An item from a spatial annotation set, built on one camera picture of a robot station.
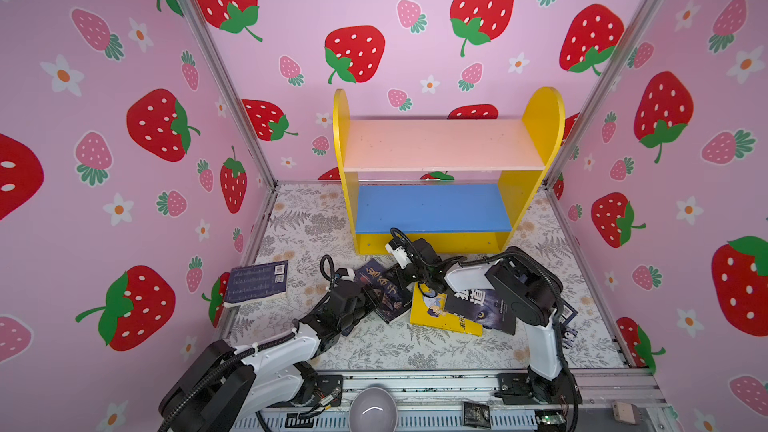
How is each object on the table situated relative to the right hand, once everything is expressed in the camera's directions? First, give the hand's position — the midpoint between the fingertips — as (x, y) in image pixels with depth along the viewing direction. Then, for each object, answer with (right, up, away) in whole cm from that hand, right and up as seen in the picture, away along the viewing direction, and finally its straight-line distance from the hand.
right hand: (383, 274), depth 94 cm
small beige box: (+59, -28, -24) cm, 70 cm away
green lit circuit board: (+41, -30, -23) cm, 56 cm away
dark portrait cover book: (+2, -5, -5) cm, 7 cm away
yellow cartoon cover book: (+14, -9, -8) cm, 18 cm away
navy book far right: (+51, -13, -14) cm, 55 cm away
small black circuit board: (+23, -28, -25) cm, 44 cm away
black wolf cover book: (+30, -7, -8) cm, 32 cm away
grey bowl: (-1, -28, -23) cm, 36 cm away
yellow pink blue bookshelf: (+30, +32, +31) cm, 54 cm away
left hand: (+1, -3, -9) cm, 9 cm away
